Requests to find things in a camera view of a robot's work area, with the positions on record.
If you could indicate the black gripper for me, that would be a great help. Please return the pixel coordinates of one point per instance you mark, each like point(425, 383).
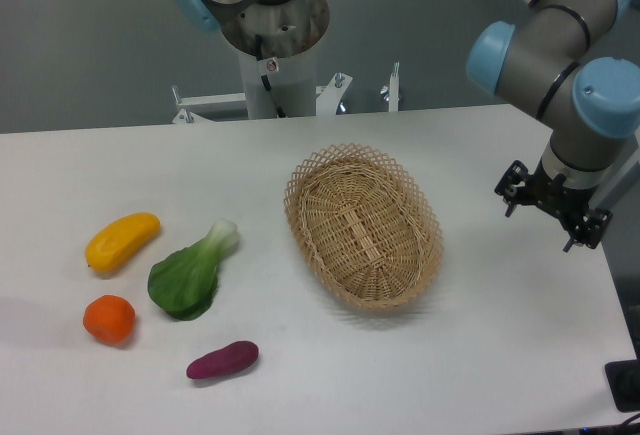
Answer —
point(585, 226)

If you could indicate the green bok choy toy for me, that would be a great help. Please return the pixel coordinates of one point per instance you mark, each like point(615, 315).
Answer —
point(184, 284)

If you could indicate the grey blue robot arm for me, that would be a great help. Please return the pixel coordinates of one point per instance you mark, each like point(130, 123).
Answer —
point(591, 108)

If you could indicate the black box at edge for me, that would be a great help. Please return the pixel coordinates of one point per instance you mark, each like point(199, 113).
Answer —
point(623, 380)

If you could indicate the woven wicker basket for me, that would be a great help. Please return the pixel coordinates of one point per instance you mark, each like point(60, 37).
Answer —
point(364, 227)

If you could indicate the purple sweet potato toy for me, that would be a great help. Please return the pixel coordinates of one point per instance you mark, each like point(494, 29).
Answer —
point(229, 360)

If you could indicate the yellow mango toy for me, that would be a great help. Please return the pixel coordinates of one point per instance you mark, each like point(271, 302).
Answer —
point(111, 248)

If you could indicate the orange fruit toy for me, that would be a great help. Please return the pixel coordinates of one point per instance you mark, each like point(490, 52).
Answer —
point(109, 319)

